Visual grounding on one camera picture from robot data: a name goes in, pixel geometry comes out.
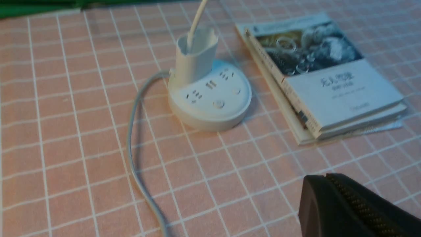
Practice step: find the top white textbook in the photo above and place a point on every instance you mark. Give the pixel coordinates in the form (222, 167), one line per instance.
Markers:
(324, 76)

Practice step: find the pink checked tablecloth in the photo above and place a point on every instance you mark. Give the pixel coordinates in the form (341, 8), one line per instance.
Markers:
(68, 81)

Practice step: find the green backdrop cloth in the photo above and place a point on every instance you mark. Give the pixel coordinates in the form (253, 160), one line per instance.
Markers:
(18, 8)

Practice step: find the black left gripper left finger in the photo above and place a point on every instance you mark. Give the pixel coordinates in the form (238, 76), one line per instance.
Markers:
(323, 212)

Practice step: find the bottom thin booklet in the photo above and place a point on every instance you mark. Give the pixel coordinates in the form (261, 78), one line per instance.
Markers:
(303, 137)

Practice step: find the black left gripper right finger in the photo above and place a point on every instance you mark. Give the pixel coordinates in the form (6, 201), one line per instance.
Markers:
(381, 217)

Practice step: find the white desk lamp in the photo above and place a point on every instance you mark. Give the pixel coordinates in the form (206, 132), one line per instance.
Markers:
(203, 92)

